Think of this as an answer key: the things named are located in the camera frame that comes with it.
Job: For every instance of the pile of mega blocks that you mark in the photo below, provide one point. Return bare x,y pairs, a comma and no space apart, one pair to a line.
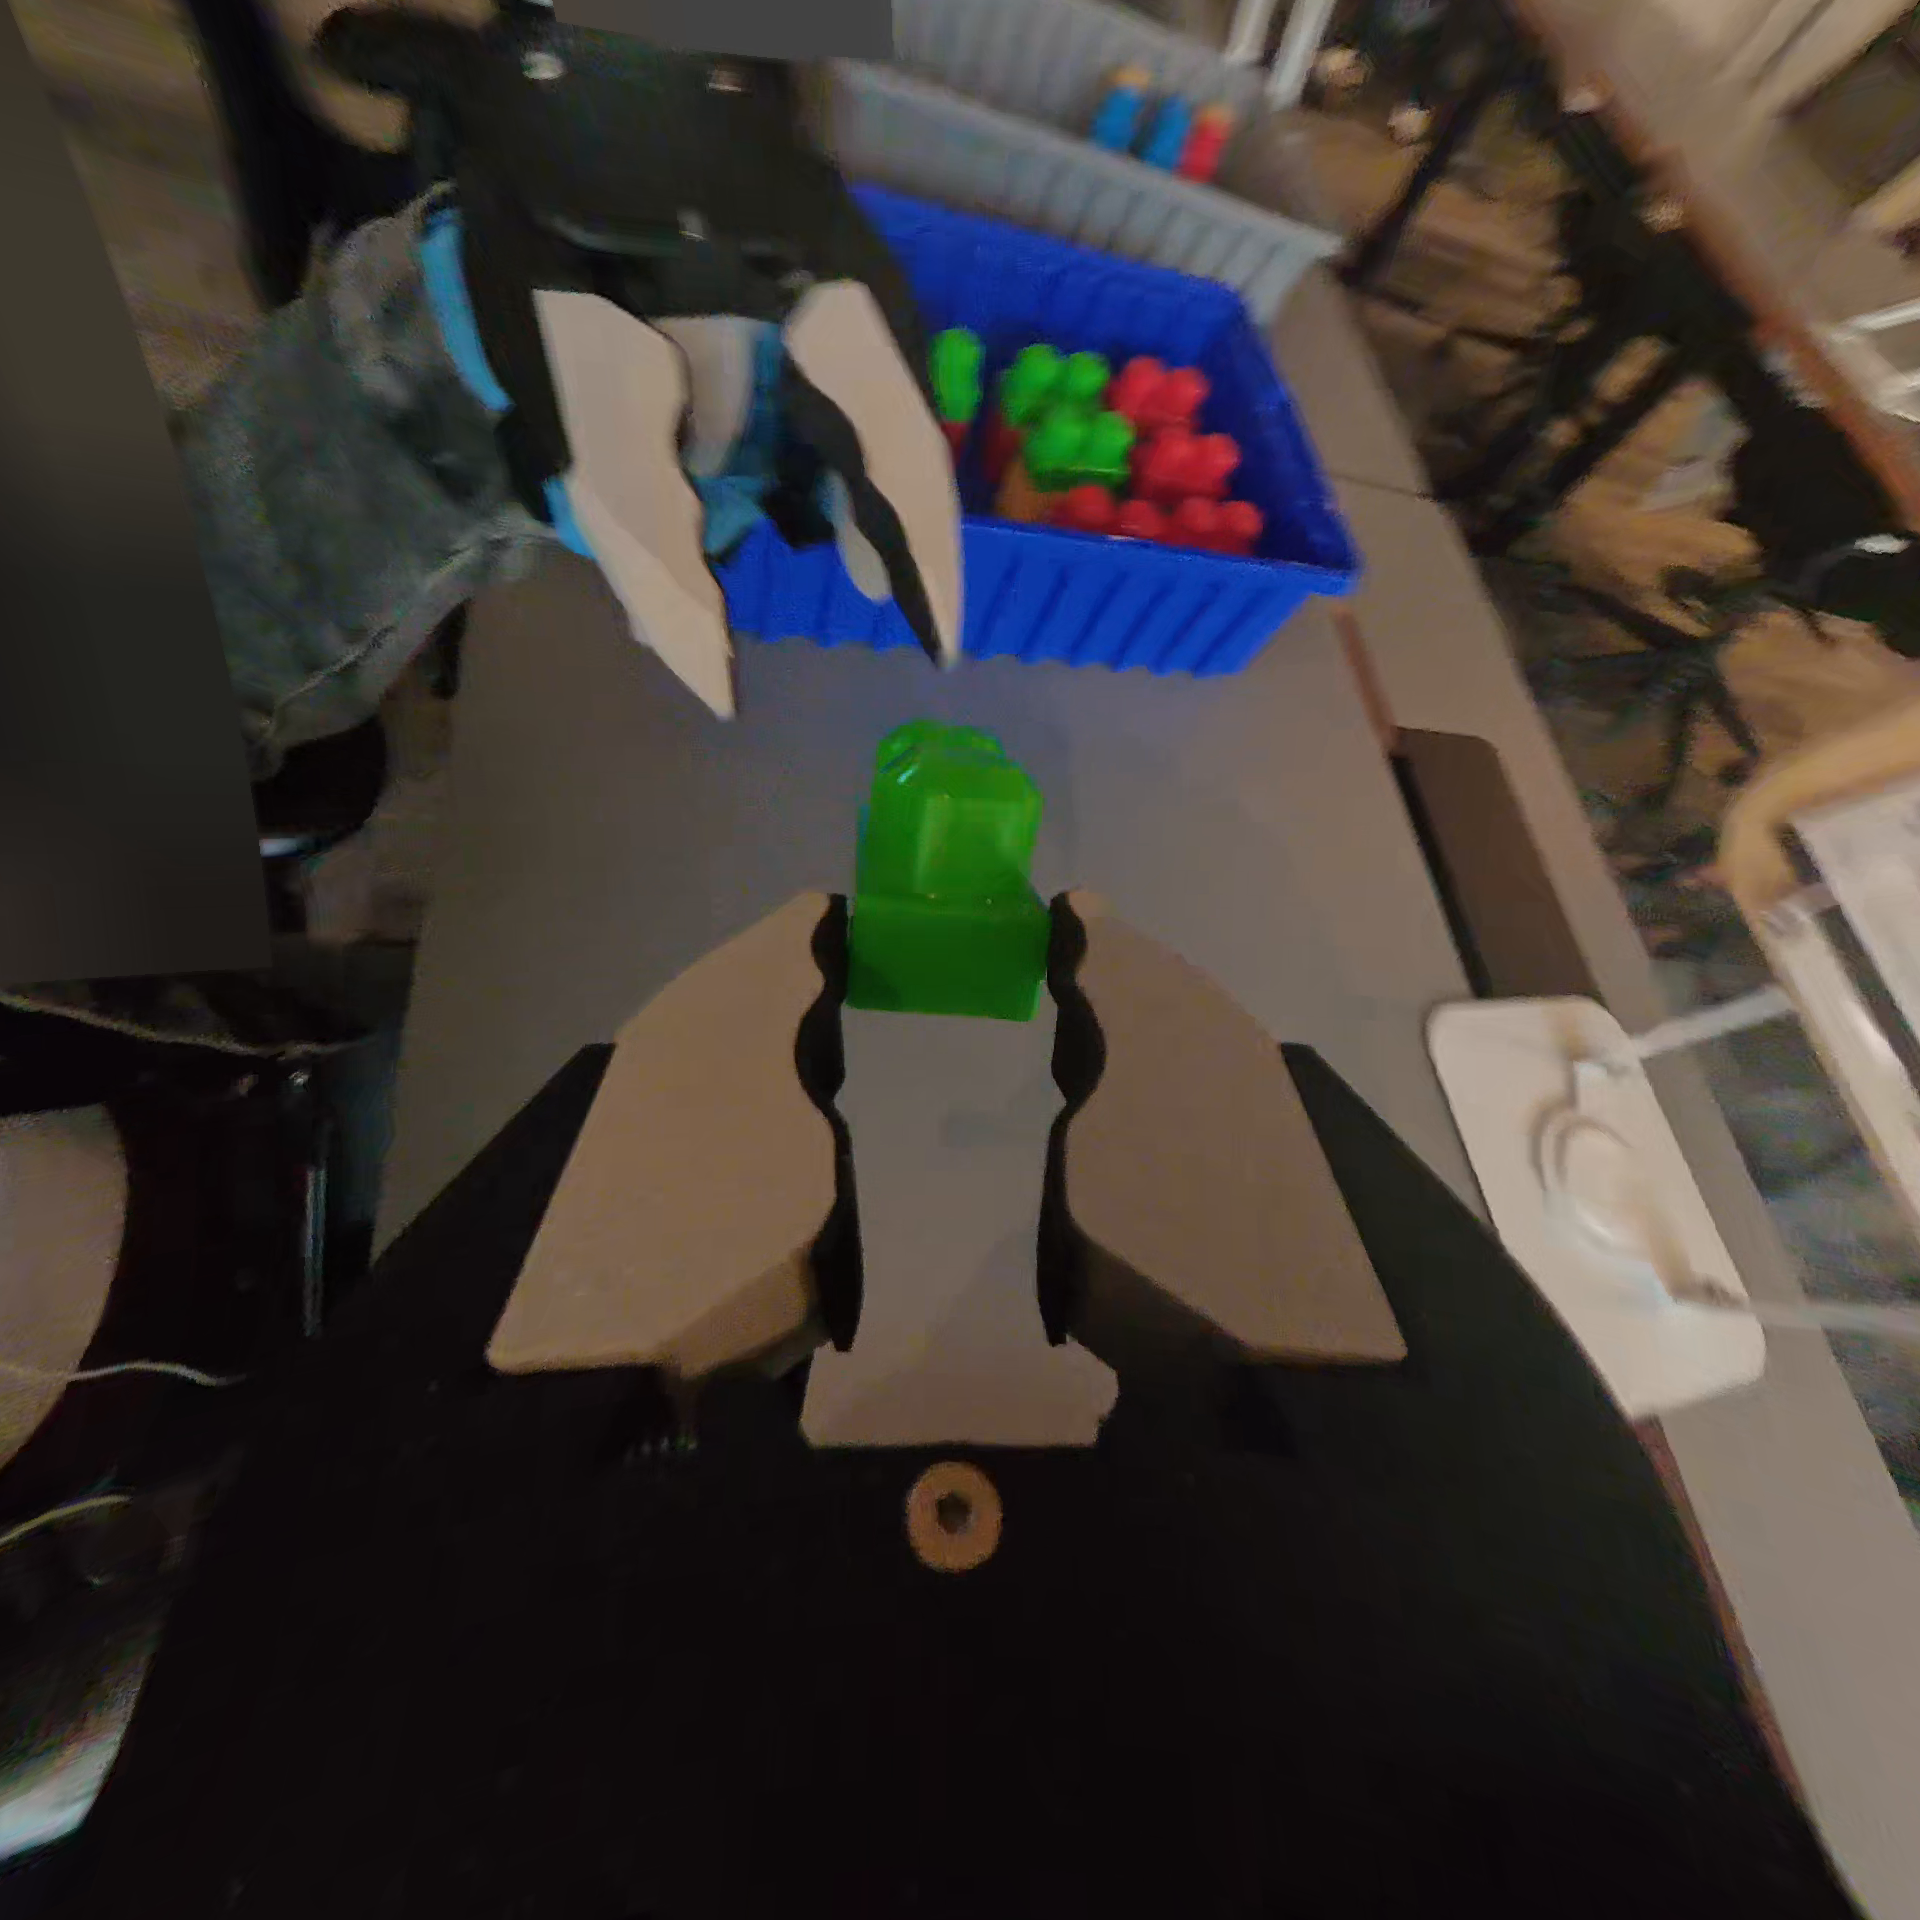
1186,451

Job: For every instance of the white lamp base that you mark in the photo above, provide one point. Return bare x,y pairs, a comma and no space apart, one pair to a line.
1516,1139

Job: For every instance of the grey denim clothing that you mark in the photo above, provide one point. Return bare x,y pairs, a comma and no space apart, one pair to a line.
332,497

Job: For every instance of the blue plastic bin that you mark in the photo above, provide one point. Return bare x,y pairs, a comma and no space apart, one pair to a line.
1110,600

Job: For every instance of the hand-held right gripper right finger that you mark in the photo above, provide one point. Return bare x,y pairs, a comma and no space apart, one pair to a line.
1217,1184

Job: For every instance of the wooden desk with black legs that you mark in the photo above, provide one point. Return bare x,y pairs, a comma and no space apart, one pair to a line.
1726,256

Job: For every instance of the black office chair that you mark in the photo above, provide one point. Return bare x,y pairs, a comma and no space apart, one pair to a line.
1695,451

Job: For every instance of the grey plastic bin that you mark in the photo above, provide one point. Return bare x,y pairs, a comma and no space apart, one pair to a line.
1021,167

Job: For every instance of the green mega block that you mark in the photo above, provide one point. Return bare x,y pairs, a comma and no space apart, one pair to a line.
944,961

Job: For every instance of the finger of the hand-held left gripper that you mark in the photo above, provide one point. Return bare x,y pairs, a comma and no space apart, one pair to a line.
900,451
630,479

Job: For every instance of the red mega block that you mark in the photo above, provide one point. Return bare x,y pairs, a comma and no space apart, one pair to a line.
1207,146

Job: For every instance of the blue mega block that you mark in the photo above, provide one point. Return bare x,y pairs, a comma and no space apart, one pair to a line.
1165,133
1117,113

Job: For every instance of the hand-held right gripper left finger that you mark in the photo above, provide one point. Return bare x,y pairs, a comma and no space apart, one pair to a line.
676,1171

